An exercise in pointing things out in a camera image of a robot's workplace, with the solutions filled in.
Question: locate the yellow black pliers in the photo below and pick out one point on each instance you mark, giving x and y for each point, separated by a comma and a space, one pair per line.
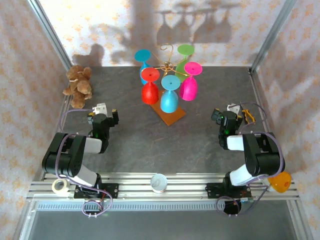
247, 115

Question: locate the aluminium frame post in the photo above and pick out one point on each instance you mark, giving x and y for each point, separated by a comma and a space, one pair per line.
51, 35
272, 35

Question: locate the aluminium side rail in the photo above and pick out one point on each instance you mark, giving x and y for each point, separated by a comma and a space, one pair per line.
65, 105
260, 100

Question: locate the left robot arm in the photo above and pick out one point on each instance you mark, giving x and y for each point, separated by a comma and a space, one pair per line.
65, 155

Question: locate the teal plastic wine glass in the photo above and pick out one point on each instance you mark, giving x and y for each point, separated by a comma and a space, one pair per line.
143, 55

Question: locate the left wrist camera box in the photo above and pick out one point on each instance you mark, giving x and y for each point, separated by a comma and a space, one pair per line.
100, 108

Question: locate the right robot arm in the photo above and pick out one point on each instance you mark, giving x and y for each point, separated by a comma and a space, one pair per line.
262, 155

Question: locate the aluminium rail base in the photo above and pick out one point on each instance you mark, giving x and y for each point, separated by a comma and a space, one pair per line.
135, 186

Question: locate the light blue plastic wine glass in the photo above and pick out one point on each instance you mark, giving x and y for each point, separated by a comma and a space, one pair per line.
169, 101

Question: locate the red plastic wine glass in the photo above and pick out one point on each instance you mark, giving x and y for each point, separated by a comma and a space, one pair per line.
150, 93

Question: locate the white tape roll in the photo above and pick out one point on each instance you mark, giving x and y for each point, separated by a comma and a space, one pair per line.
56, 189

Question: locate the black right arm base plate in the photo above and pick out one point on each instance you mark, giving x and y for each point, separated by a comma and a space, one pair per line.
212, 190

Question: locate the brown teddy bear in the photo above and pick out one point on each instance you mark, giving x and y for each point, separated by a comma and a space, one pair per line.
78, 85

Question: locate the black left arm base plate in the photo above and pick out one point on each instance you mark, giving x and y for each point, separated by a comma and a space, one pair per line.
112, 190

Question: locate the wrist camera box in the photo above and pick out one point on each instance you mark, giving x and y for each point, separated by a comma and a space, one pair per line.
100, 108
232, 107

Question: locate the green plastic wine glass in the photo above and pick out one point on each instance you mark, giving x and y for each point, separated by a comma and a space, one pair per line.
185, 49

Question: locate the pink plastic wine glass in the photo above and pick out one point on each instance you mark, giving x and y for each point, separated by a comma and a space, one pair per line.
188, 88

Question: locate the orange domed lamp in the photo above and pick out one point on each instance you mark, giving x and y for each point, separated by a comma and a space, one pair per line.
281, 182

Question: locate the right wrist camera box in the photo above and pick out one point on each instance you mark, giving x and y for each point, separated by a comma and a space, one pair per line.
232, 107

